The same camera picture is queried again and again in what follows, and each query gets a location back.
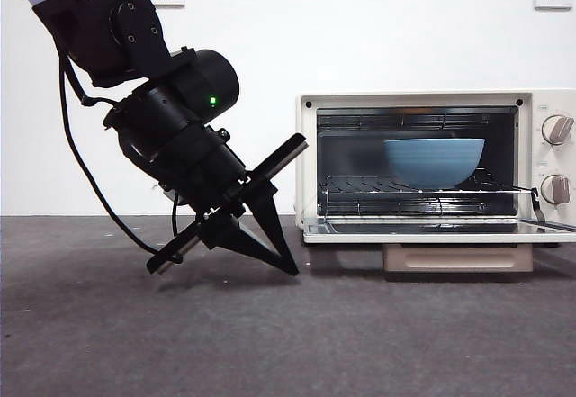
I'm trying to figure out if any metal wire oven rack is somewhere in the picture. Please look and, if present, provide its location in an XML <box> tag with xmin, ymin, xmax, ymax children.
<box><xmin>317</xmin><ymin>170</ymin><xmax>537</xmax><ymax>219</ymax></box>

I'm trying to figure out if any blue ribbed bowl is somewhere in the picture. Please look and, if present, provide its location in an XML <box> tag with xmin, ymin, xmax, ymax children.
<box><xmin>382</xmin><ymin>138</ymin><xmax>487</xmax><ymax>190</ymax></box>

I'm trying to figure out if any cream Toshiba toaster oven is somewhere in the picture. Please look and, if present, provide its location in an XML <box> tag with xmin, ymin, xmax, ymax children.
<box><xmin>295</xmin><ymin>90</ymin><xmax>576</xmax><ymax>248</ymax></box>

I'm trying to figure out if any glass oven door beige handle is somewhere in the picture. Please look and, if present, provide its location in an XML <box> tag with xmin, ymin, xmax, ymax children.
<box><xmin>301</xmin><ymin>215</ymin><xmax>576</xmax><ymax>275</ymax></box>

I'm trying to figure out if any cream oven knob beige grip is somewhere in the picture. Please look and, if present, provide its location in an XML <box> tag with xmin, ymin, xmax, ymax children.
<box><xmin>541</xmin><ymin>115</ymin><xmax>576</xmax><ymax>148</ymax></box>
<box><xmin>539</xmin><ymin>174</ymin><xmax>572</xmax><ymax>207</ymax></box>

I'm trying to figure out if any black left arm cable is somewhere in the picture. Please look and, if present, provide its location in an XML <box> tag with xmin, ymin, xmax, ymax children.
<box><xmin>58</xmin><ymin>52</ymin><xmax>161</xmax><ymax>257</ymax></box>

